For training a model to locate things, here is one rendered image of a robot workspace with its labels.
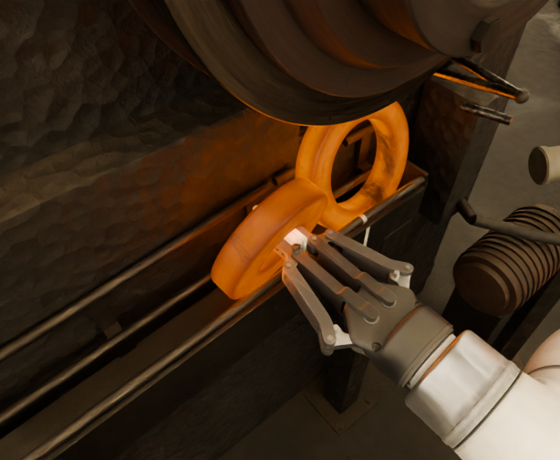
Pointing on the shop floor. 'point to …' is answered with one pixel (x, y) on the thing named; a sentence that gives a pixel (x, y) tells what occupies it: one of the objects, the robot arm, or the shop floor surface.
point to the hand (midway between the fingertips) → (279, 230)
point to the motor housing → (504, 272)
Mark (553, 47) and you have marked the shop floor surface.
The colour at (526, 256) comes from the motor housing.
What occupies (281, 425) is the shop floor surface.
